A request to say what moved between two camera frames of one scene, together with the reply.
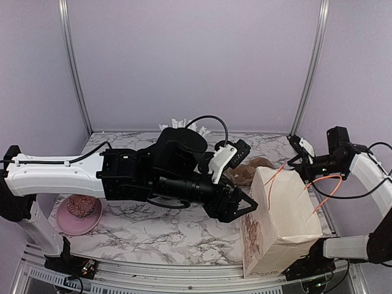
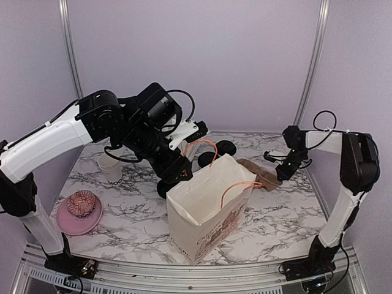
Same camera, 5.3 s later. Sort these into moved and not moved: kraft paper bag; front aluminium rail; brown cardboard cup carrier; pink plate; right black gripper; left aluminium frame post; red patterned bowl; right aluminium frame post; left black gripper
Moved: left black gripper; right black gripper; brown cardboard cup carrier; kraft paper bag
Not moved: left aluminium frame post; front aluminium rail; red patterned bowl; pink plate; right aluminium frame post
